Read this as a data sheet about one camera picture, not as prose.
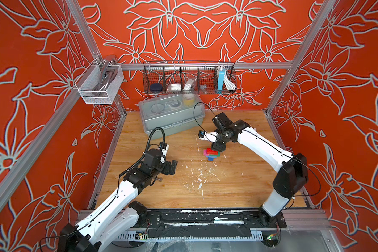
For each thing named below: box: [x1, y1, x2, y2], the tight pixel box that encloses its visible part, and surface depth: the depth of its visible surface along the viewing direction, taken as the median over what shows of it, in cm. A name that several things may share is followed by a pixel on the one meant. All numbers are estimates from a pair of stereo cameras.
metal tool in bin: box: [91, 59, 119, 99], surface depth 85 cm
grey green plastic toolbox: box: [138, 93, 206, 141], surface depth 99 cm
